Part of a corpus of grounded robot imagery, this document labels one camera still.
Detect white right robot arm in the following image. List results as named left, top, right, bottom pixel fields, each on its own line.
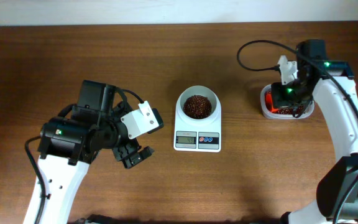
left=269, top=40, right=358, bottom=223

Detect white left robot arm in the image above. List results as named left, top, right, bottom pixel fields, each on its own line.
left=24, top=80, right=163, bottom=223

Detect clear plastic bean container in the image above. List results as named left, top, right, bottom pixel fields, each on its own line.
left=260, top=85, right=314, bottom=120

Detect red plastic measuring scoop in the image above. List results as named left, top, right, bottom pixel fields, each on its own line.
left=265, top=91, right=279, bottom=113

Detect red beans in container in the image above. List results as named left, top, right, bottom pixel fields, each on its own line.
left=274, top=105, right=305, bottom=115

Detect black right camera cable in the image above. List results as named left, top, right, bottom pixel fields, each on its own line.
left=236, top=39, right=358, bottom=224

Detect white digital kitchen scale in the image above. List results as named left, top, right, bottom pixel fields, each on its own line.
left=173, top=105, right=223, bottom=152

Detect white round bowl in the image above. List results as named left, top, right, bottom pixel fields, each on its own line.
left=176, top=85, right=222, bottom=125

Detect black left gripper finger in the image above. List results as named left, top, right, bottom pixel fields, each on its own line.
left=122, top=146, right=154, bottom=169
left=112, top=141, right=135, bottom=161

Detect red beans in bowl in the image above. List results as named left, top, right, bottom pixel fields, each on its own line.
left=183, top=95, right=212, bottom=119

